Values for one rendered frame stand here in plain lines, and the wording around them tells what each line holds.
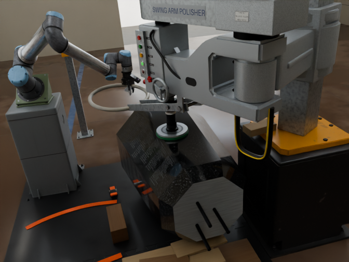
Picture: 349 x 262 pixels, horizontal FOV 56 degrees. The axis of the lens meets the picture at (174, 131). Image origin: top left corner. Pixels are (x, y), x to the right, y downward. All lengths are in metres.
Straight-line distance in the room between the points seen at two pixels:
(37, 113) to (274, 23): 2.11
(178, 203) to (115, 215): 0.89
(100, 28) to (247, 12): 7.59
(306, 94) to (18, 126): 2.21
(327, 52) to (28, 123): 2.27
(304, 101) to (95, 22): 7.21
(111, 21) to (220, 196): 7.32
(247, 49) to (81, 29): 7.60
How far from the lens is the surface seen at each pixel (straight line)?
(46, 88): 3.03
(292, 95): 2.21
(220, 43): 1.58
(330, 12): 2.06
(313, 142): 2.22
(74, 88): 4.04
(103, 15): 8.82
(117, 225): 2.58
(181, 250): 2.19
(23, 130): 3.01
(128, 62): 2.79
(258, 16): 1.39
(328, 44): 2.07
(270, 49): 1.50
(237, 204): 2.04
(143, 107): 2.33
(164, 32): 1.91
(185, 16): 1.70
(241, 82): 1.55
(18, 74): 2.85
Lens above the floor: 1.83
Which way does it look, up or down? 27 degrees down
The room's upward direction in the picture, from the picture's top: 5 degrees counter-clockwise
